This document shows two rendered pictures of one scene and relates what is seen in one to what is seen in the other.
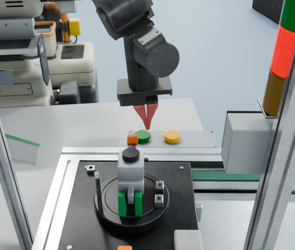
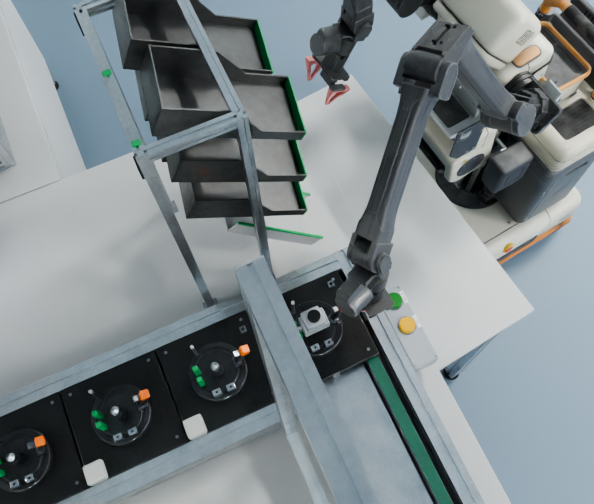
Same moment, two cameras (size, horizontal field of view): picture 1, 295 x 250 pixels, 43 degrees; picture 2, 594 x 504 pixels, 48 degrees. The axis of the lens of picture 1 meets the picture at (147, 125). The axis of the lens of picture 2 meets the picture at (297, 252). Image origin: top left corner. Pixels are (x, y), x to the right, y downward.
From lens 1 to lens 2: 1.16 m
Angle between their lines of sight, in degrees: 49
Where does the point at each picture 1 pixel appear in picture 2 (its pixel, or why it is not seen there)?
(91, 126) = (423, 237)
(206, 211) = (350, 383)
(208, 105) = not seen: outside the picture
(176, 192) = (339, 355)
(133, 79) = not seen: hidden behind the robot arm
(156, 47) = (341, 300)
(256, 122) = not seen: hidden behind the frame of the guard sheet
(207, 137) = (425, 355)
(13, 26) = (464, 93)
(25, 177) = (331, 228)
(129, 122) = (450, 267)
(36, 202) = (312, 254)
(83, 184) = (315, 287)
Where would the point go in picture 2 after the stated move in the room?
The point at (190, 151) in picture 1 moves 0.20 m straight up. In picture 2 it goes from (397, 347) to (407, 325)
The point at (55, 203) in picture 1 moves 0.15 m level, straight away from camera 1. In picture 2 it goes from (293, 278) to (334, 240)
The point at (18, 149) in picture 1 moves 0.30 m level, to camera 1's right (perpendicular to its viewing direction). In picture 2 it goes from (294, 237) to (349, 345)
